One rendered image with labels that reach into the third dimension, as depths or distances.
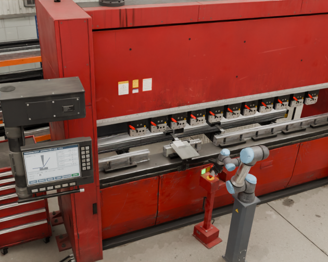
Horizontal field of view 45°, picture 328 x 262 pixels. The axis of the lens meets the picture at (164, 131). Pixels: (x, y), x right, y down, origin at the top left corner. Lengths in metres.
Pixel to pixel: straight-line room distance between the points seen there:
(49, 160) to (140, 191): 1.29
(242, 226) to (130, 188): 1.06
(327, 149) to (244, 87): 1.55
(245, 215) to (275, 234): 0.94
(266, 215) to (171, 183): 1.32
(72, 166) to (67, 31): 0.90
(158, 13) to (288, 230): 2.70
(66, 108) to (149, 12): 1.05
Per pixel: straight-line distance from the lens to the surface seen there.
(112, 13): 3.01
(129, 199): 3.74
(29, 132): 5.19
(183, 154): 3.60
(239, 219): 3.60
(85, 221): 3.59
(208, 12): 3.34
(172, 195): 3.93
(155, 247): 4.09
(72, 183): 2.80
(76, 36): 2.77
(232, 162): 3.40
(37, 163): 2.68
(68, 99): 2.50
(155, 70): 3.29
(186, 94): 3.52
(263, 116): 4.55
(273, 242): 4.36
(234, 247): 3.84
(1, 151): 3.83
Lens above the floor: 2.96
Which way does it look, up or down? 30 degrees down
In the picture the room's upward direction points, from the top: 3 degrees clockwise
